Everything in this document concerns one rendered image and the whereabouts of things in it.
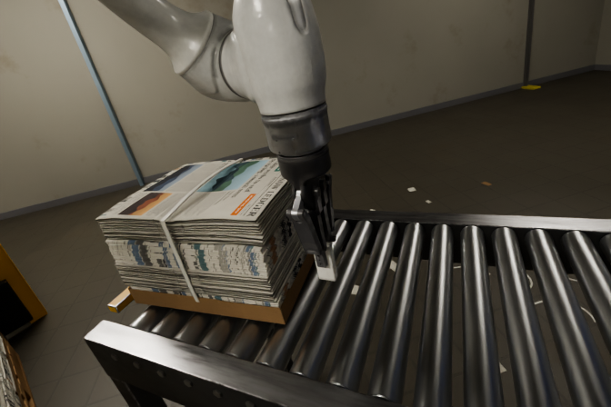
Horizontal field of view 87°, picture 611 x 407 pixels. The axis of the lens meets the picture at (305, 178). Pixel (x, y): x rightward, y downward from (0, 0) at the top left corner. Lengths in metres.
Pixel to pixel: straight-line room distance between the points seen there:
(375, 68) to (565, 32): 2.89
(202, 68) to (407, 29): 4.29
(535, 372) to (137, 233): 0.68
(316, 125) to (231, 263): 0.31
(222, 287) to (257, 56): 0.43
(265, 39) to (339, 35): 3.96
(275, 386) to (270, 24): 0.51
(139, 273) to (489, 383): 0.65
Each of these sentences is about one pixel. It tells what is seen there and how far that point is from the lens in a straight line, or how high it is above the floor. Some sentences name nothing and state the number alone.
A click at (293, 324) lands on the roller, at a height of 0.80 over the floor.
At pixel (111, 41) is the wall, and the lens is 4.33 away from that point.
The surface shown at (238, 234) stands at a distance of 0.56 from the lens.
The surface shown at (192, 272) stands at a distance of 0.67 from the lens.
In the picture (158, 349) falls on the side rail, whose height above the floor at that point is 0.80.
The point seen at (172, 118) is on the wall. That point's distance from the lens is 4.27.
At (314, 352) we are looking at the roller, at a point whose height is 0.80.
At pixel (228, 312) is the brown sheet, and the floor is 0.82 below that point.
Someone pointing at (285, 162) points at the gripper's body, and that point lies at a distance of 0.44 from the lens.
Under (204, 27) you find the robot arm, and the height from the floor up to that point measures 1.31.
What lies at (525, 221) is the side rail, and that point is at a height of 0.80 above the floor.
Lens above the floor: 1.27
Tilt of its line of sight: 23 degrees down
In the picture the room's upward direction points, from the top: 12 degrees counter-clockwise
